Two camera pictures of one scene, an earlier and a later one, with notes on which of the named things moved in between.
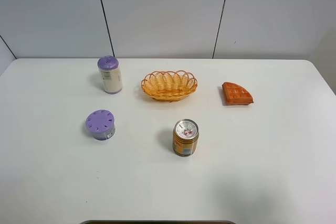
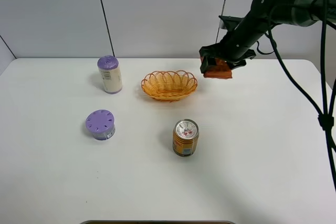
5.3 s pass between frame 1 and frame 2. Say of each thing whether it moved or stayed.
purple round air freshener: stayed
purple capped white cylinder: stayed
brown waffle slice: moved
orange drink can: stayed
